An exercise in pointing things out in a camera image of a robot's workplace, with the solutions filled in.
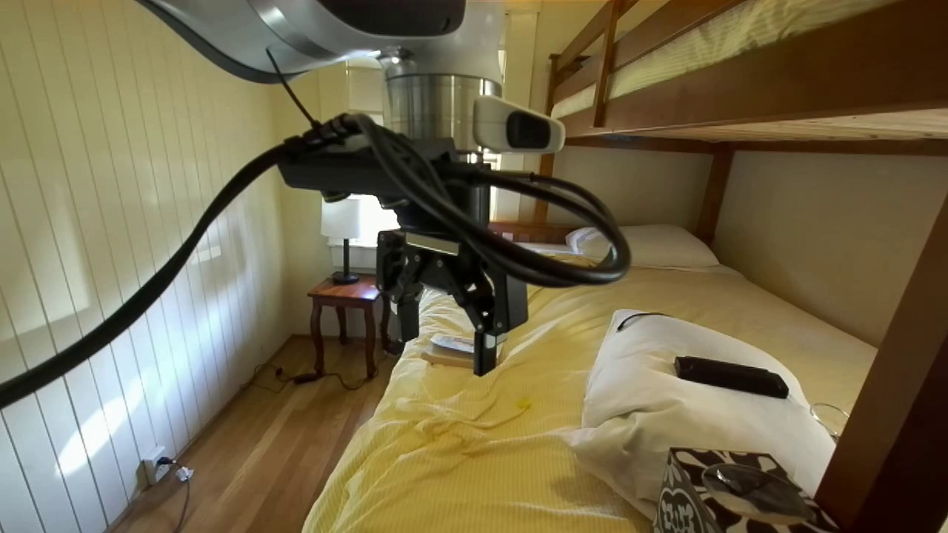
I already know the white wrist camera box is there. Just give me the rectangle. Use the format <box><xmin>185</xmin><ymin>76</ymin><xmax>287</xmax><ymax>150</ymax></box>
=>
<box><xmin>471</xmin><ymin>96</ymin><xmax>567</xmax><ymax>156</ymax></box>

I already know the red wooden nightstand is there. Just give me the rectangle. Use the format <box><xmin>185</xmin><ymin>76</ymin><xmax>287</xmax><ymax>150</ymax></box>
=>
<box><xmin>304</xmin><ymin>276</ymin><xmax>396</xmax><ymax>383</ymax></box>

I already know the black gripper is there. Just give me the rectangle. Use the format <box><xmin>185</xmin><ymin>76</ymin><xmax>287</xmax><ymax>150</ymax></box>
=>
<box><xmin>373</xmin><ymin>187</ymin><xmax>532</xmax><ymax>380</ymax></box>

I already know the black remote control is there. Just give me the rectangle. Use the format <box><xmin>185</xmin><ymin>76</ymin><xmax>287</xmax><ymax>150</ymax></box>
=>
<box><xmin>671</xmin><ymin>353</ymin><xmax>793</xmax><ymax>402</ymax></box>

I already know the white shade table lamp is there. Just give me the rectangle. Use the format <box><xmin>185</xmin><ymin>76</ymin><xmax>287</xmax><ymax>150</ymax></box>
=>
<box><xmin>320</xmin><ymin>192</ymin><xmax>363</xmax><ymax>287</ymax></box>

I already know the black lamp cord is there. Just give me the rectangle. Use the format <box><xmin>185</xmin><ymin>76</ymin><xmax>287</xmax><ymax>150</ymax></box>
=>
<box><xmin>268</xmin><ymin>361</ymin><xmax>379</xmax><ymax>395</ymax></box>

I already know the upper bunk mattress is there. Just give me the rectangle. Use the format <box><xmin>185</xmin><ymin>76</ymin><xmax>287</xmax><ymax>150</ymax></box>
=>
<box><xmin>550</xmin><ymin>0</ymin><xmax>890</xmax><ymax>121</ymax></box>

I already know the yellow bed sheet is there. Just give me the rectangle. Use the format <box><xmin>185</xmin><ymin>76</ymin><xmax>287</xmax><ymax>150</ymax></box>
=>
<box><xmin>299</xmin><ymin>239</ymin><xmax>878</xmax><ymax>533</ymax></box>

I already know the white pillow with crumpled case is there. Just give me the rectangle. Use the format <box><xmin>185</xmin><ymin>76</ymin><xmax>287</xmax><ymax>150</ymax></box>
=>
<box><xmin>566</xmin><ymin>304</ymin><xmax>840</xmax><ymax>522</ymax></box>

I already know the wooden bunk bed frame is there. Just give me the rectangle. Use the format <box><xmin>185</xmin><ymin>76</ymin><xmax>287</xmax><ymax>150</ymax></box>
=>
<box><xmin>529</xmin><ymin>0</ymin><xmax>948</xmax><ymax>533</ymax></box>

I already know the smooth white pillow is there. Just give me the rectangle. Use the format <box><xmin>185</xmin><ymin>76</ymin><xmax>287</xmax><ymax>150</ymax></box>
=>
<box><xmin>561</xmin><ymin>221</ymin><xmax>721</xmax><ymax>272</ymax></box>

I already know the floor power strip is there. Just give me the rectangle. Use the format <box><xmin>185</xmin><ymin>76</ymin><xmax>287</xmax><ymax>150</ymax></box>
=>
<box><xmin>133</xmin><ymin>449</ymin><xmax>194</xmax><ymax>492</ymax></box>

